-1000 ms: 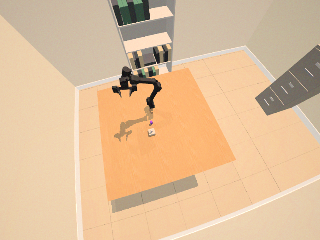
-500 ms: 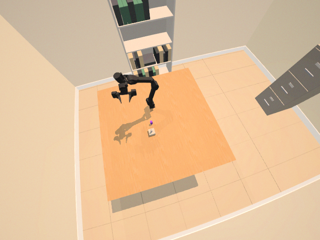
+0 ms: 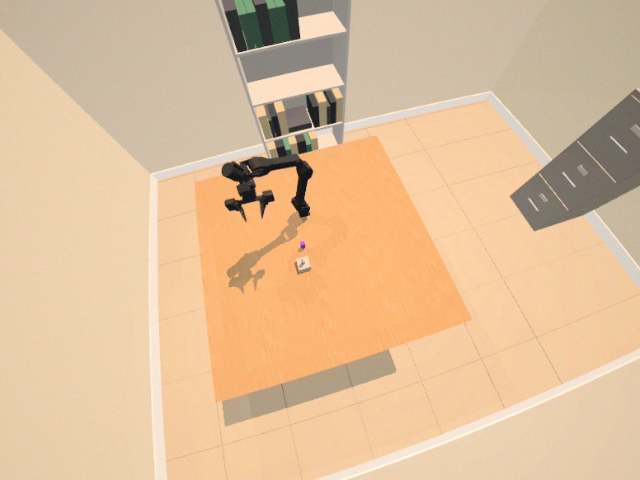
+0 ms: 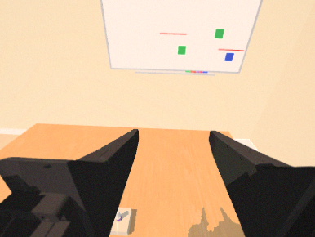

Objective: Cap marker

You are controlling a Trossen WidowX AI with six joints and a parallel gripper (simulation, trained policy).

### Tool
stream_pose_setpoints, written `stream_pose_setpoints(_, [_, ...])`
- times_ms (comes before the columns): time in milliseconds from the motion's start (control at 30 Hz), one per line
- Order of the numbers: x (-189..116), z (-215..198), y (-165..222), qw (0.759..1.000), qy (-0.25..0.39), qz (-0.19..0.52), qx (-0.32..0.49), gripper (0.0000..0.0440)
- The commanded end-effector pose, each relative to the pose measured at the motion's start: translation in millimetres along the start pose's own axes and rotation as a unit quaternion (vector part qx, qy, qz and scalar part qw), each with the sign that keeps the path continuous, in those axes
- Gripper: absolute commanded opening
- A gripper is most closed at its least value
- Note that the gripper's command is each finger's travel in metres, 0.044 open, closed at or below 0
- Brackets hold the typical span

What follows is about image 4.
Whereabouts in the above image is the cream square block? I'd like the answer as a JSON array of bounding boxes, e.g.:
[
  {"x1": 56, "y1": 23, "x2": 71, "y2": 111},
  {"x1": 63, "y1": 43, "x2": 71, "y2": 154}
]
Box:
[{"x1": 110, "y1": 208, "x2": 132, "y2": 236}]

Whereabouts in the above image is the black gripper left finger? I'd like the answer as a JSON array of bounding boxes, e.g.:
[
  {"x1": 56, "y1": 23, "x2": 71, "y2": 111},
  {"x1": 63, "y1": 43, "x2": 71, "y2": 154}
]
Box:
[{"x1": 0, "y1": 129, "x2": 140, "y2": 237}]

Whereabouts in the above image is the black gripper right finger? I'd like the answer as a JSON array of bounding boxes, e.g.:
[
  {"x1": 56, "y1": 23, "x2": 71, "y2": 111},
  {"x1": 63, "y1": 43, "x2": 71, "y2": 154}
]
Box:
[{"x1": 209, "y1": 130, "x2": 315, "y2": 237}]

